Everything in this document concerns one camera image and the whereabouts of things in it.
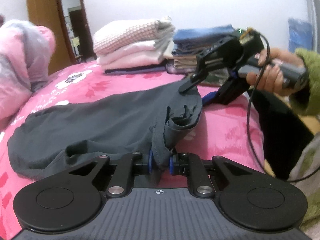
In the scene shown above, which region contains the dark purple folded cloth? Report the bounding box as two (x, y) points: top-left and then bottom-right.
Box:
(104, 65), (165, 75)

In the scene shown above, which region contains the black cable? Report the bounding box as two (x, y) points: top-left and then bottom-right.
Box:
(246, 31), (320, 183)

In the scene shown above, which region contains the pink floral bed sheet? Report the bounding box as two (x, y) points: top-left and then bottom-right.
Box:
(1, 61), (265, 239)

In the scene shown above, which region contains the dark grey garment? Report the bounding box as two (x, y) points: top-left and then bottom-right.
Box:
(8, 81), (202, 180)

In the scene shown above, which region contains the light pink folded cloth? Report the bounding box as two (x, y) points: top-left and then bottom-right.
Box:
(97, 39), (170, 70)

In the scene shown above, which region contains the person's right hand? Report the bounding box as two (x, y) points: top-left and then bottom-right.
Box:
(246, 48), (307, 97)

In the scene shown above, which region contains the wooden door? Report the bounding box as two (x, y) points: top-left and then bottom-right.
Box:
(25, 0), (97, 75)

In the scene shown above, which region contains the green sleeve forearm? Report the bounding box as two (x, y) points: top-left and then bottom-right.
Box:
(289, 48), (320, 116)

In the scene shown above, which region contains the blue bag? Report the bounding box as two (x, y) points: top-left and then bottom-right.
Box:
(288, 18), (313, 53)

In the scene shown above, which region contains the pink checked folded cloth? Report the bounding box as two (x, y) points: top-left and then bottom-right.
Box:
(93, 18), (175, 55)

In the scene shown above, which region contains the pink grey quilt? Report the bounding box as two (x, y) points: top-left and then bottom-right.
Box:
(1, 20), (56, 130)

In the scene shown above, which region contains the blue folded cloth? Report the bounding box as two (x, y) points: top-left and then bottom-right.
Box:
(172, 24), (235, 56)

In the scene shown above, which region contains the beige folded clothes stack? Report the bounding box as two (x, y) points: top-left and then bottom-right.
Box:
(165, 55), (229, 87)

